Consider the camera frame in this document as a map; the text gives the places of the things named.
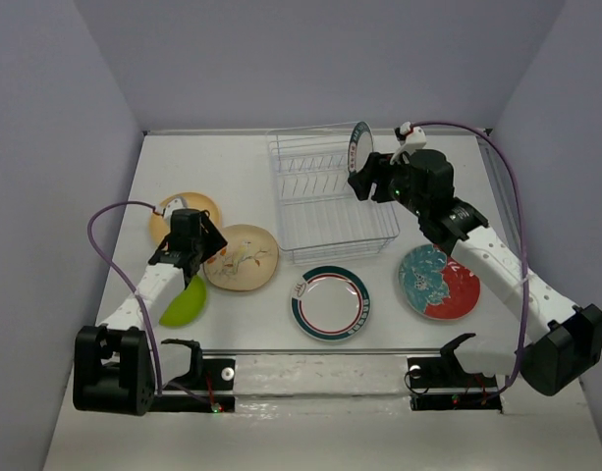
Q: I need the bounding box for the beige bird pattern plate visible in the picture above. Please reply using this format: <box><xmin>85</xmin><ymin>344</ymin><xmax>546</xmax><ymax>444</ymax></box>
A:
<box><xmin>203</xmin><ymin>224</ymin><xmax>279</xmax><ymax>291</ymax></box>

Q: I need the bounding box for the dark green lettered plate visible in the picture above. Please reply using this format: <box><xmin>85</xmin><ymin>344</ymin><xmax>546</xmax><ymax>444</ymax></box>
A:
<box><xmin>347</xmin><ymin>122</ymin><xmax>374</xmax><ymax>174</ymax></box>

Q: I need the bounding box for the white wire dish rack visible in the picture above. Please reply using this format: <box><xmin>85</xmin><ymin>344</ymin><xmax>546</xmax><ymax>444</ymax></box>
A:
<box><xmin>265</xmin><ymin>122</ymin><xmax>400</xmax><ymax>264</ymax></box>

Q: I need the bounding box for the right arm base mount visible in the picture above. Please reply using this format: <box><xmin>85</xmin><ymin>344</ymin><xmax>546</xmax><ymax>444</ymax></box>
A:
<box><xmin>404</xmin><ymin>356</ymin><xmax>503</xmax><ymax>412</ymax></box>

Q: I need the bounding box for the white plate green red rim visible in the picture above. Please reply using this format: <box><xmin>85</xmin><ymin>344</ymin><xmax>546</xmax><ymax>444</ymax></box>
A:
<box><xmin>290</xmin><ymin>265</ymin><xmax>371</xmax><ymax>342</ymax></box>

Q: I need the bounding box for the lime green plate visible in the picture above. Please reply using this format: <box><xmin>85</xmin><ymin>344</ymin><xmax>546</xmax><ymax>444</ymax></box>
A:
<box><xmin>159</xmin><ymin>276</ymin><xmax>207</xmax><ymax>328</ymax></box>

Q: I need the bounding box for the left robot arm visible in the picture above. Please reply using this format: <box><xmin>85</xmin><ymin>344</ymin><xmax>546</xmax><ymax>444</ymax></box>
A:
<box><xmin>73</xmin><ymin>205</ymin><xmax>377</xmax><ymax>416</ymax></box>

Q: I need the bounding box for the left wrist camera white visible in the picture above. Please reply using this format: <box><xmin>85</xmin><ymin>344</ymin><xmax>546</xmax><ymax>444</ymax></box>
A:
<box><xmin>153</xmin><ymin>194</ymin><xmax>189</xmax><ymax>225</ymax></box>

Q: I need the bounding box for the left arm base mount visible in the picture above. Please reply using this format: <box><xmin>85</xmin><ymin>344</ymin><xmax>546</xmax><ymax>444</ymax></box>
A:
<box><xmin>149</xmin><ymin>357</ymin><xmax>236</xmax><ymax>414</ymax></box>

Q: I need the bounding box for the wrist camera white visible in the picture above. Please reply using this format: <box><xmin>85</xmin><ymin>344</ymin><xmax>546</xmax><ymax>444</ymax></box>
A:
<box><xmin>390</xmin><ymin>122</ymin><xmax>427</xmax><ymax>165</ymax></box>
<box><xmin>153</xmin><ymin>194</ymin><xmax>189</xmax><ymax>225</ymax></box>

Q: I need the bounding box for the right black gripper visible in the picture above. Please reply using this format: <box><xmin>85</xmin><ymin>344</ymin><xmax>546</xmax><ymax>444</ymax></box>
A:
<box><xmin>347</xmin><ymin>149</ymin><xmax>428</xmax><ymax>217</ymax></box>

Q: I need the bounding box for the plain yellow plate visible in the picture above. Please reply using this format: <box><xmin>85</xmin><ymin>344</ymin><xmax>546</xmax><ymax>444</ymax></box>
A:
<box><xmin>148</xmin><ymin>192</ymin><xmax>222</xmax><ymax>245</ymax></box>

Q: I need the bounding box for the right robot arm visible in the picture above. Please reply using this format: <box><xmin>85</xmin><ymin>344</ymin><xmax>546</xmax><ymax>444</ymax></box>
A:
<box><xmin>348</xmin><ymin>149</ymin><xmax>602</xmax><ymax>396</ymax></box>

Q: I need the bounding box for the teal and red plate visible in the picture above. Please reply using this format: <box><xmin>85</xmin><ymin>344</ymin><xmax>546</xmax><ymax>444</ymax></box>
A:
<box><xmin>398</xmin><ymin>244</ymin><xmax>481</xmax><ymax>321</ymax></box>

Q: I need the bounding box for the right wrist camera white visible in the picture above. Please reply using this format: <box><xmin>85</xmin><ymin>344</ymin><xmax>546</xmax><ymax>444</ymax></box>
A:
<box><xmin>390</xmin><ymin>122</ymin><xmax>427</xmax><ymax>165</ymax></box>

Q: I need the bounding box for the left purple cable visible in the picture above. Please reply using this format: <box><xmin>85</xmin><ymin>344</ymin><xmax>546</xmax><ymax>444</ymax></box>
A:
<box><xmin>86</xmin><ymin>200</ymin><xmax>167</xmax><ymax>397</ymax></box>

